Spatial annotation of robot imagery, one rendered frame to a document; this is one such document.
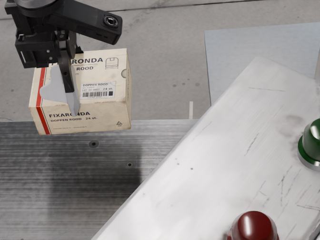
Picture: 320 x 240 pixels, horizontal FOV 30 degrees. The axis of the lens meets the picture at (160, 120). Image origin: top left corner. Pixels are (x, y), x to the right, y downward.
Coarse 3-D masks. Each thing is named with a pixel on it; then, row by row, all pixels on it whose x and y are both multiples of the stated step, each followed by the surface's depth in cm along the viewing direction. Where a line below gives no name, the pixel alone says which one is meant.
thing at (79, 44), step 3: (78, 33) 101; (78, 36) 101; (78, 39) 101; (78, 42) 101; (81, 42) 104; (78, 45) 101; (81, 45) 104; (78, 48) 103; (81, 48) 103; (75, 51) 104; (78, 51) 104; (81, 51) 104
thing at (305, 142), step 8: (312, 128) 32; (304, 136) 32; (312, 136) 31; (304, 144) 32; (312, 144) 32; (304, 152) 33; (312, 152) 32; (304, 160) 33; (312, 160) 32; (312, 168) 32
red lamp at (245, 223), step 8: (240, 216) 29; (248, 216) 29; (256, 216) 29; (264, 216) 29; (232, 224) 29; (240, 224) 28; (248, 224) 28; (256, 224) 28; (264, 224) 28; (272, 224) 29; (232, 232) 29; (240, 232) 28; (248, 232) 28; (256, 232) 28; (264, 232) 28; (272, 232) 28
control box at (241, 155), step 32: (256, 64) 38; (224, 96) 36; (256, 96) 36; (288, 96) 36; (192, 128) 35; (224, 128) 35; (256, 128) 35; (288, 128) 34; (192, 160) 34; (224, 160) 33; (256, 160) 33; (288, 160) 33; (160, 192) 32; (192, 192) 32; (224, 192) 32; (256, 192) 32; (288, 192) 32; (128, 224) 31; (160, 224) 31; (192, 224) 31; (224, 224) 31; (288, 224) 31
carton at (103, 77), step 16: (80, 64) 103; (96, 64) 103; (112, 64) 103; (128, 64) 106; (48, 80) 101; (80, 80) 101; (96, 80) 101; (112, 80) 100; (128, 80) 104; (32, 96) 99; (80, 96) 99; (96, 96) 98; (112, 96) 98; (128, 96) 102; (32, 112) 99; (48, 112) 99; (64, 112) 99; (80, 112) 99; (96, 112) 99; (112, 112) 99; (128, 112) 100; (48, 128) 102; (64, 128) 102; (80, 128) 103; (96, 128) 103; (112, 128) 103; (128, 128) 103
